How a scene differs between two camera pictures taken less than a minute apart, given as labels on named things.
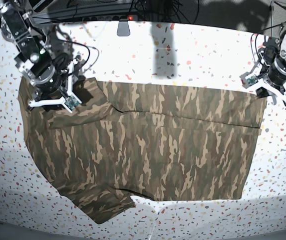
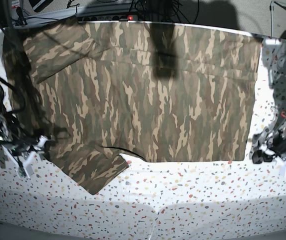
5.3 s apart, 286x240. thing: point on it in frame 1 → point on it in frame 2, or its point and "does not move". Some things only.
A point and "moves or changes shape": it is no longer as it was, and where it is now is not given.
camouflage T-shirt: [163, 142] moves or changes shape
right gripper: [273, 74] → [278, 143]
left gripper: [53, 86] → [23, 169]
